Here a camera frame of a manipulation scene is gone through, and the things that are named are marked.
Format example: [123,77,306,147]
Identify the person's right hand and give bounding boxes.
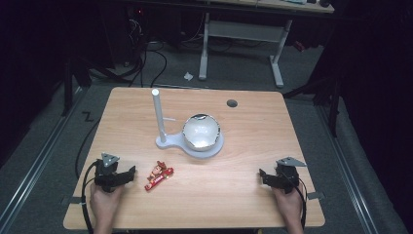
[271,183,306,224]

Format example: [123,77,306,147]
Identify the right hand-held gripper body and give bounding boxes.
[272,156,308,195]

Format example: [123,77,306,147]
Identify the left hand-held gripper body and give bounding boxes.
[94,152,124,193]

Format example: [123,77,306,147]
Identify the white-legged wooden desk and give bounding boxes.
[198,0,335,89]

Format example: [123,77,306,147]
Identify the black floor cables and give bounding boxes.
[125,13,169,89]

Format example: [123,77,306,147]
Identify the person's left hand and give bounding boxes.
[89,182,126,222]

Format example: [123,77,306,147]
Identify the black metal stand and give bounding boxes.
[60,54,131,118]
[282,63,344,138]

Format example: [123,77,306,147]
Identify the white bowl with silver rim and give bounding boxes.
[181,113,222,152]

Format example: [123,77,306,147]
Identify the metal floor rail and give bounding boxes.
[0,87,86,230]
[316,104,380,234]

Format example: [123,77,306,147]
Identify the red snack packet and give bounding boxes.
[144,160,175,192]

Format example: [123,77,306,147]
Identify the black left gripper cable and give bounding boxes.
[80,160,99,234]

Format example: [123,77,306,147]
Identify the white stand with pole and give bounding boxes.
[151,88,226,160]

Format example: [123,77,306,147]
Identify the thin black cable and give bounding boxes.
[74,118,102,180]

